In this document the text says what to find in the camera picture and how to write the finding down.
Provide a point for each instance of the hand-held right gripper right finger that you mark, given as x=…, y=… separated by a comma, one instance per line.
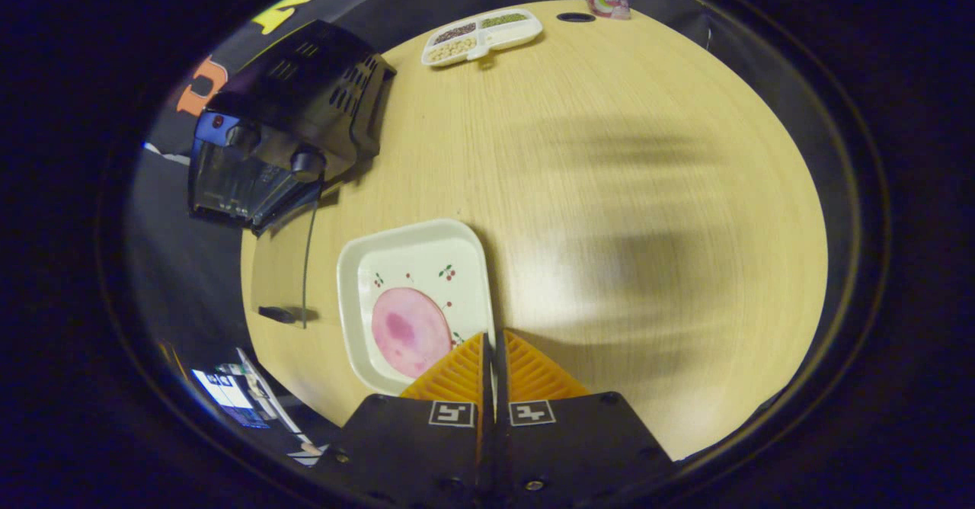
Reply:
x=571, y=448

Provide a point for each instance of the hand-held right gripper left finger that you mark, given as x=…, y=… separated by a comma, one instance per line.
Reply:
x=411, y=448

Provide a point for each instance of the pink ham slice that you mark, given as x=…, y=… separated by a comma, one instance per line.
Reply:
x=407, y=330

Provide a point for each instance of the white square plate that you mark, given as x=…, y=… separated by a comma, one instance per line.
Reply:
x=426, y=257

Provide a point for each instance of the black electric oven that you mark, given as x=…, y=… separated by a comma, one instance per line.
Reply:
x=305, y=75

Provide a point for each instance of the white and blue papers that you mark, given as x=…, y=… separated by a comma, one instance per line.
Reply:
x=228, y=395

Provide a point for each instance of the white divided bean tray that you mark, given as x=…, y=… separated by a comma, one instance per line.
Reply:
x=487, y=33

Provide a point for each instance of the black desk grommet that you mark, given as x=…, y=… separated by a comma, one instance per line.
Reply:
x=576, y=17

